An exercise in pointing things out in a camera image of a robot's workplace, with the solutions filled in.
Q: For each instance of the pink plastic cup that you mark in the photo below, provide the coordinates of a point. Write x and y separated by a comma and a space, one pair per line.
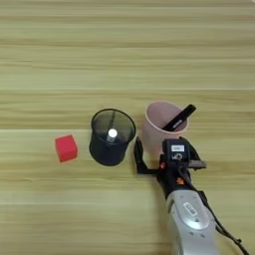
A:
156, 132

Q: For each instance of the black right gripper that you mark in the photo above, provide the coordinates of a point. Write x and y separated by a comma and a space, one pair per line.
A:
174, 181

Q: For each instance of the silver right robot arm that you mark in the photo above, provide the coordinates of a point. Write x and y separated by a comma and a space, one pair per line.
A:
192, 222

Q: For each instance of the red foam cube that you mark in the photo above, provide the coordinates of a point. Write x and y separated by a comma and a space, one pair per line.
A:
66, 148

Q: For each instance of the black mesh pen holder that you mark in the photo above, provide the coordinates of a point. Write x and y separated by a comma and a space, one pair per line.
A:
108, 152

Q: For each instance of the black marker pen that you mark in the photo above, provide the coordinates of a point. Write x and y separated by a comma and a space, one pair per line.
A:
181, 118

